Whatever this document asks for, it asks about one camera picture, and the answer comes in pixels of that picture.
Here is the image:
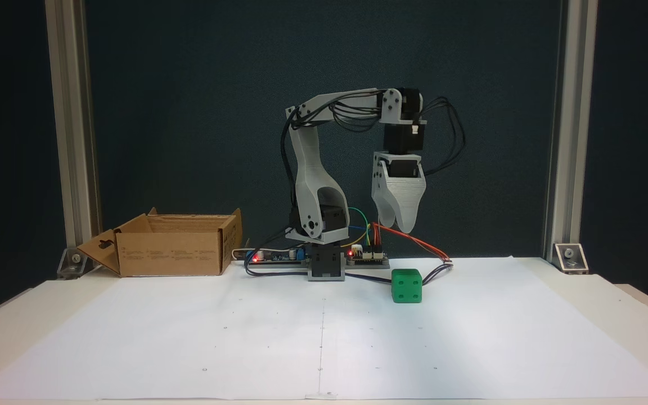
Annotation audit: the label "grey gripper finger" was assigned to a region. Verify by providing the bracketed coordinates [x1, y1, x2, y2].
[387, 177, 428, 235]
[371, 154, 398, 226]

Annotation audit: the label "green dice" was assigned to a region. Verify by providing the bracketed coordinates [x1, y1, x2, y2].
[391, 268, 423, 304]

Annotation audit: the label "circuit board with white connector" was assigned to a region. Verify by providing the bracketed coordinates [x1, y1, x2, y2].
[345, 245, 390, 269]

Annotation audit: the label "blue circuit board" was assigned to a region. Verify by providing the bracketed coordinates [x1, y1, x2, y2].
[244, 247, 309, 269]

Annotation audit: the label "brown cardboard box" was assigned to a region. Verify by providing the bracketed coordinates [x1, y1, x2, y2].
[76, 207, 244, 277]

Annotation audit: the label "green jumper wire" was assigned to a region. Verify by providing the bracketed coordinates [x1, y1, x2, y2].
[348, 207, 372, 249]

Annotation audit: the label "orange red wire bundle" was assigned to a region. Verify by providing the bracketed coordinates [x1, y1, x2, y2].
[372, 222, 452, 264]

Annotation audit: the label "black gripper servo cable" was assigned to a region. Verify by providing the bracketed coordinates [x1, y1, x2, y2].
[416, 96, 466, 176]

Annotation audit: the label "black arm servo cable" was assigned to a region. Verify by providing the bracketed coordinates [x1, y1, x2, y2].
[280, 92, 385, 265]

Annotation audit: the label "dark cable with white plug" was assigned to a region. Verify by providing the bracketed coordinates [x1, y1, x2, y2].
[344, 260, 454, 285]

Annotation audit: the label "dark power cable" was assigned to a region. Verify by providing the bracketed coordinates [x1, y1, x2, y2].
[244, 247, 310, 278]

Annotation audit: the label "metal corner bracket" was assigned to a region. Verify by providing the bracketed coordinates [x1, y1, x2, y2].
[57, 247, 88, 280]
[552, 243, 590, 275]

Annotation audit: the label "aluminium frame post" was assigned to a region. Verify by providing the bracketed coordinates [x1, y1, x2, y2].
[543, 0, 599, 260]
[44, 0, 103, 265]

